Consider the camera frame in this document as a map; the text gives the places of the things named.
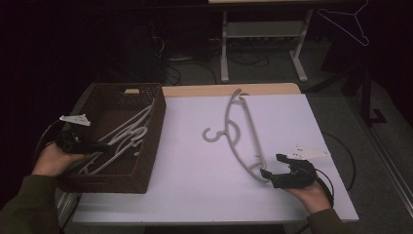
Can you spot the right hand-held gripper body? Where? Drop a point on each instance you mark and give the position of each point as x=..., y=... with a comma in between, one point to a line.
x=298, y=177

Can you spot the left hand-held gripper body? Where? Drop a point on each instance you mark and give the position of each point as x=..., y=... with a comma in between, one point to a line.
x=76, y=143

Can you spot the grey plastic clothes hanger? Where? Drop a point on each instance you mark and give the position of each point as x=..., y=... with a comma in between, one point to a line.
x=113, y=159
x=231, y=143
x=130, y=121
x=138, y=130

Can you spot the brown woven basket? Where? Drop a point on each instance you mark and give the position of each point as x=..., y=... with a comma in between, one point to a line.
x=107, y=105

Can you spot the person's right hand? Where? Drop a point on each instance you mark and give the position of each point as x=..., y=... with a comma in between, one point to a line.
x=311, y=196

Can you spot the person's left hand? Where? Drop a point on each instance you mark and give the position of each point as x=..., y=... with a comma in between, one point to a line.
x=53, y=161

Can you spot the white table mat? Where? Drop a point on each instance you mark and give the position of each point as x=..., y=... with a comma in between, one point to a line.
x=181, y=130

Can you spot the black floor stand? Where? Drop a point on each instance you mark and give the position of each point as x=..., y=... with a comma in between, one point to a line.
x=367, y=91

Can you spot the white metal desk frame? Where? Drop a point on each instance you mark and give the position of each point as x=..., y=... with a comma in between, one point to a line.
x=224, y=48

